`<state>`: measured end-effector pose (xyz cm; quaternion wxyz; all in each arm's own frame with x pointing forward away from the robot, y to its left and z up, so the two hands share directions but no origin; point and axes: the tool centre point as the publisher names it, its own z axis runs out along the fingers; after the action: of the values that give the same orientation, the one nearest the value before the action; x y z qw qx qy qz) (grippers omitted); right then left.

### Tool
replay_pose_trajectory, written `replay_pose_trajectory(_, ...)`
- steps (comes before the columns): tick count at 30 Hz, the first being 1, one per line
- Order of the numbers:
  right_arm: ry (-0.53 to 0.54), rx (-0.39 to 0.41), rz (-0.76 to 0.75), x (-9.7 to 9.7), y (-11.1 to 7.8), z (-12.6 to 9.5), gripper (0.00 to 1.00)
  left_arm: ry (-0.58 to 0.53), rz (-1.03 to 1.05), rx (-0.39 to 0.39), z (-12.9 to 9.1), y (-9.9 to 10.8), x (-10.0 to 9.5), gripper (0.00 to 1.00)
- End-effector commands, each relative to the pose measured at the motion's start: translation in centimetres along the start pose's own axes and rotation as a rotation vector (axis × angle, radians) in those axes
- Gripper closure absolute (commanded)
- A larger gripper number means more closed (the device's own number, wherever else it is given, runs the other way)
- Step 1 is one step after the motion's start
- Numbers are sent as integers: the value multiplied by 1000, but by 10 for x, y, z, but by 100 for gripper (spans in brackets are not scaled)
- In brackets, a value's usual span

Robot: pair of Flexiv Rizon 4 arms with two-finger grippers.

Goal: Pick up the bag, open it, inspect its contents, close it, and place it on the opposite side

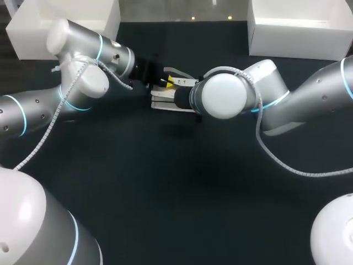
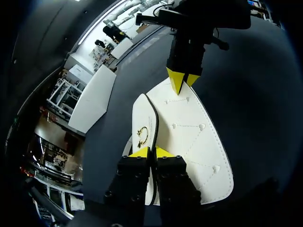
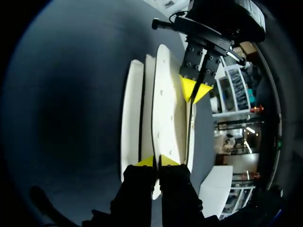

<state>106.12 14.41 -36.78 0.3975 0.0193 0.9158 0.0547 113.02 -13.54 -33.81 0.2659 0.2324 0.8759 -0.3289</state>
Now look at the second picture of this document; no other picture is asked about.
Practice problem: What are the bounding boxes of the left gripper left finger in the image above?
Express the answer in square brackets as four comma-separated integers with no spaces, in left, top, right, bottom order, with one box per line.
[103,146,152,225]

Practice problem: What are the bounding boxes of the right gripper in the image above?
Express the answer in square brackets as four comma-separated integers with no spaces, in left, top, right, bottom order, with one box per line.
[135,0,252,96]

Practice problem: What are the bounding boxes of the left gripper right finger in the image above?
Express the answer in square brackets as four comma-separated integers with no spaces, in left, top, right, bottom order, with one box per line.
[154,146,202,223]

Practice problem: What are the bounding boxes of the white leather handbag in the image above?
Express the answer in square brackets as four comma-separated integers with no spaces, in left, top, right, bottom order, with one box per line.
[131,77,235,206]

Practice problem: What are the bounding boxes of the large white block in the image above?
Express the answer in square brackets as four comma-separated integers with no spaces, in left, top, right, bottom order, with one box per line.
[68,64,117,134]

